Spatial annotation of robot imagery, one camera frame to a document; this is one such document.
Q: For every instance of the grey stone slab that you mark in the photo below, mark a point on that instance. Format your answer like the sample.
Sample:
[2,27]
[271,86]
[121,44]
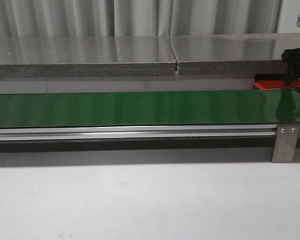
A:
[108,56]
[243,54]

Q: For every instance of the red tray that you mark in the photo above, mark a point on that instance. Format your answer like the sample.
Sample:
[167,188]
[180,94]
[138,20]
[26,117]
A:
[269,81]

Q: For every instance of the aluminium conveyor frame rail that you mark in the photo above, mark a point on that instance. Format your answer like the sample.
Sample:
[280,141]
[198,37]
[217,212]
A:
[136,132]

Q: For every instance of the green conveyor belt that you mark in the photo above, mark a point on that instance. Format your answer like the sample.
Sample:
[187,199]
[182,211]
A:
[149,108]

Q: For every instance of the left grey stone slab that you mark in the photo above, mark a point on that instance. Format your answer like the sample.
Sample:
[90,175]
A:
[108,56]

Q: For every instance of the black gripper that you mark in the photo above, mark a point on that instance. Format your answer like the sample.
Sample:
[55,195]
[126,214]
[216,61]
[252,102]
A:
[292,59]

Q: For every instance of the grey curtain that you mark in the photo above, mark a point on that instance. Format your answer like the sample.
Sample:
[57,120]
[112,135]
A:
[102,18]

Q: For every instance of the right grey stone slab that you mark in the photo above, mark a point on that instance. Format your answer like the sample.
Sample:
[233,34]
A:
[243,54]

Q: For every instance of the steel conveyor support bracket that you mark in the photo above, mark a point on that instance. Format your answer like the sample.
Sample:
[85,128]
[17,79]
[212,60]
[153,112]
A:
[285,142]

